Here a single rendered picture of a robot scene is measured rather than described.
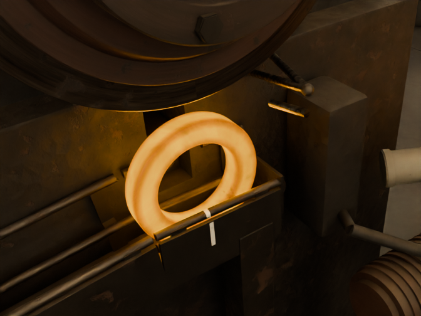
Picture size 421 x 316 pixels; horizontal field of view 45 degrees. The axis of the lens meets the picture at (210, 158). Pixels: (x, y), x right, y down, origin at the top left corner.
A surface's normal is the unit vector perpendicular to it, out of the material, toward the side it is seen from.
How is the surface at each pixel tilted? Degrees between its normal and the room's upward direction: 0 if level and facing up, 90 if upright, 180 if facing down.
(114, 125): 90
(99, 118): 90
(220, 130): 90
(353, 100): 22
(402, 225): 0
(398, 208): 0
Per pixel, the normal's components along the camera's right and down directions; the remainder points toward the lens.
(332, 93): -0.07, -0.83
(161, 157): 0.52, 0.45
